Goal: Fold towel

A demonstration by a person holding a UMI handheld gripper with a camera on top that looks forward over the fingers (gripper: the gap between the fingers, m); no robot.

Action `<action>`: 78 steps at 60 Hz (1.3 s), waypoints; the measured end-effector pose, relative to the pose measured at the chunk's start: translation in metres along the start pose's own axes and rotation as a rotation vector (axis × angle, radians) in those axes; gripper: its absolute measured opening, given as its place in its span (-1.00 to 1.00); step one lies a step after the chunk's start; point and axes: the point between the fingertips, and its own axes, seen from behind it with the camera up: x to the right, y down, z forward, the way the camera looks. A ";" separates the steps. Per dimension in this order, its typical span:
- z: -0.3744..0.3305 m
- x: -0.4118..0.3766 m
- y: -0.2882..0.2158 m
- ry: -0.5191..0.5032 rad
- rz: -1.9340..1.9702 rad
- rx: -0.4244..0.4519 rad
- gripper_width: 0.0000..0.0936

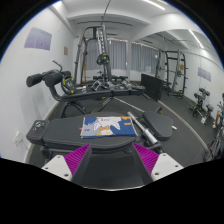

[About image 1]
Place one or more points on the purple wall poster left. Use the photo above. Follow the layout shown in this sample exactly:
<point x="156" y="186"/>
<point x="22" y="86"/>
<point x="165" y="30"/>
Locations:
<point x="38" y="39"/>

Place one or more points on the black plyo box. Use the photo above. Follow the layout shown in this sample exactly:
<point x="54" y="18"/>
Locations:
<point x="153" y="86"/>

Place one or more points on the black padded weight bench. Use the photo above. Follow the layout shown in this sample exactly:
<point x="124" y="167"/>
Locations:
<point x="63" y="134"/>

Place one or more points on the black leg curl bench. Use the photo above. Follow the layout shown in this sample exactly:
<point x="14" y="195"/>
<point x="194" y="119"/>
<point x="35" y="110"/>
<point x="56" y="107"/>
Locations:
<point x="63" y="88"/>

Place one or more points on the seated person at right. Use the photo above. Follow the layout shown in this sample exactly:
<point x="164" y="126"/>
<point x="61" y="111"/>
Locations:
<point x="220" y="112"/>

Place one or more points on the black seat pad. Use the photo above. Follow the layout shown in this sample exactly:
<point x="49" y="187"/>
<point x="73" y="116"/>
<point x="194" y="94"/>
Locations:
<point x="160" y="125"/>

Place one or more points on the white wall socket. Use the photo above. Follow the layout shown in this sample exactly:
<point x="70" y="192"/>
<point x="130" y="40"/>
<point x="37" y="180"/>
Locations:
<point x="17" y="138"/>

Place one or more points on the chrome barbell bar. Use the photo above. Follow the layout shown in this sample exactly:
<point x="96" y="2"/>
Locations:
<point x="145" y="131"/>

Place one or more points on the purple wall poster right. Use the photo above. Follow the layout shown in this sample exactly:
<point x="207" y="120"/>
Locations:
<point x="204" y="74"/>

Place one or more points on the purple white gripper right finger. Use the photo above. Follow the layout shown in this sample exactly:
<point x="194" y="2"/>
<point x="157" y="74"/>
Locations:
<point x="153" y="166"/>

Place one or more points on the black power rack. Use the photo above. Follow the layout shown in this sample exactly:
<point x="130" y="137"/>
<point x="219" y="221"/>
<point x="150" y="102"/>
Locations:
<point x="170" y="81"/>

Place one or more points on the purple wall poster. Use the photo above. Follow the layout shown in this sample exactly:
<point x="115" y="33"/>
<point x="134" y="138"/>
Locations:
<point x="204" y="74"/>
<point x="38" y="39"/>

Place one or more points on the black exercise machine right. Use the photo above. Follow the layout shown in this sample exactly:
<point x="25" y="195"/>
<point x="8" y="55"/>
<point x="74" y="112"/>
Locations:
<point x="196" y="110"/>

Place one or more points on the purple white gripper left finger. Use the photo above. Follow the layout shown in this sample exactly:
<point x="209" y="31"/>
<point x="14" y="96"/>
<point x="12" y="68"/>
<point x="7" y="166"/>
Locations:
<point x="72" y="166"/>

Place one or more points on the grey cable crossover machine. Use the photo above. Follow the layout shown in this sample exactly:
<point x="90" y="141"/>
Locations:
<point x="95" y="33"/>

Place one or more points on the grey window curtains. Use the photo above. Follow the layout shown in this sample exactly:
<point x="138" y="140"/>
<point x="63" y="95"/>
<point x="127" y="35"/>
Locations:
<point x="138" y="57"/>

